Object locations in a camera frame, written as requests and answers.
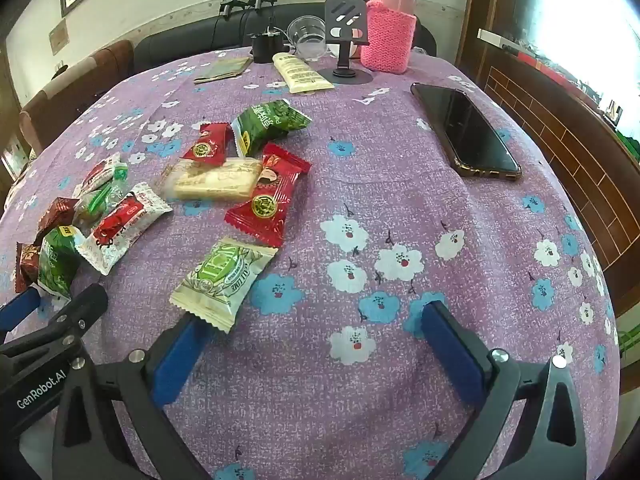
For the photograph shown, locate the clear glass bowl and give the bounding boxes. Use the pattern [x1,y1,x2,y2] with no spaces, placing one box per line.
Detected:
[286,15,328,60]

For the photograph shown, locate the dark red snack packet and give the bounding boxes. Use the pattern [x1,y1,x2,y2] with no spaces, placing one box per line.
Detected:
[14,241,42,295]
[34,197,81,246]

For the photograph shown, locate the small wall plaque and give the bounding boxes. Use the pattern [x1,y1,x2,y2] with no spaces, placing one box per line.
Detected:
[48,17,69,53]

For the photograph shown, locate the black smartphone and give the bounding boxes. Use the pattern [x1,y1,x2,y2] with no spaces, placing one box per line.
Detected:
[410,82,523,181]

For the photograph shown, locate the clear packet with green edges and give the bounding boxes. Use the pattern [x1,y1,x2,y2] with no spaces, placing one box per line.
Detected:
[72,152,130,198]

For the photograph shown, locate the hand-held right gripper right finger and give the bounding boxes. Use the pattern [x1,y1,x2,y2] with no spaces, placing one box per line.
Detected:
[420,300,588,480]

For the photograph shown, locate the clear green candy packet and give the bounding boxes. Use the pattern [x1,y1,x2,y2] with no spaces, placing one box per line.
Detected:
[72,180,133,226]

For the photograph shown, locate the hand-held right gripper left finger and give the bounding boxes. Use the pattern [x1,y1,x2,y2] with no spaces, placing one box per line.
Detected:
[52,312,221,480]

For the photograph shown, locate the small black container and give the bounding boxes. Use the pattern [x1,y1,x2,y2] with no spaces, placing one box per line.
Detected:
[248,17,291,64]

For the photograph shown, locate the purple floral tablecloth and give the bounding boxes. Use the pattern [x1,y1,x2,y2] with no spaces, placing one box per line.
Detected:
[0,45,623,480]

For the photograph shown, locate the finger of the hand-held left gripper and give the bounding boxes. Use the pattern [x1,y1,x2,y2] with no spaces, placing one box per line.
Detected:
[0,284,110,362]
[0,285,43,333]

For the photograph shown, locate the cream squeeze tube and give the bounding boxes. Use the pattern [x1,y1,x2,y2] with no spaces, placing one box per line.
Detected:
[271,52,335,95]

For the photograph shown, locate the white red snack packet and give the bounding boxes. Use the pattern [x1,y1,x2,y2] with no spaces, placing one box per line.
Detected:
[75,182,173,276]

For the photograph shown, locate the pale green cream snack packet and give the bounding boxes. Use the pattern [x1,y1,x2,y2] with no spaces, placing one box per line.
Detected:
[169,236,279,334]

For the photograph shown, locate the white box on cabinet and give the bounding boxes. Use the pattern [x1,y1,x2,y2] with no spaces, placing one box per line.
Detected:
[476,27,523,53]

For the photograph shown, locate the large red snack packet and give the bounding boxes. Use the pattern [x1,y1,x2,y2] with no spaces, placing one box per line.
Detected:
[224,142,312,248]

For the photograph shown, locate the black phone stand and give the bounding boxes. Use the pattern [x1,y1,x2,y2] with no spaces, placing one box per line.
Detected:
[317,0,376,83]

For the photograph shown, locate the cream biscuit packet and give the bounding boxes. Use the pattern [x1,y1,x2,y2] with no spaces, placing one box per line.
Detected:
[160,156,263,202]

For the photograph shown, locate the white bowl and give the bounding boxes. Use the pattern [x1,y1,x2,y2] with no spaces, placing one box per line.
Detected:
[326,40,362,59]

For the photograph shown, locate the brown wooden cabinet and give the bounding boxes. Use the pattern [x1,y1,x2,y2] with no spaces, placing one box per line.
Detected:
[465,0,640,321]

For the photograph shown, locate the black sofa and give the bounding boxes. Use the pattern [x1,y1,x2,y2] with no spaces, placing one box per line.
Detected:
[132,2,438,78]

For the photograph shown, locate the large green snack packet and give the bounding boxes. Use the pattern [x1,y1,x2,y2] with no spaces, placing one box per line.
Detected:
[231,100,312,158]

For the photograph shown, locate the dark green flat packet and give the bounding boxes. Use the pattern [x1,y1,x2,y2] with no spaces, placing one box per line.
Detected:
[193,56,253,85]

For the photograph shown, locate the small green snack packet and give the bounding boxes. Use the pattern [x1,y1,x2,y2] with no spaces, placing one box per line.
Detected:
[37,225,88,301]

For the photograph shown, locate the small red snack packet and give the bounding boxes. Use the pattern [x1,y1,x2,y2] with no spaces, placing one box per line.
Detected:
[180,122,232,168]

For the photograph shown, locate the pink bottle with knit sleeve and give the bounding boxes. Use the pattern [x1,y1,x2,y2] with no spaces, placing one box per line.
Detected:
[360,0,418,75]

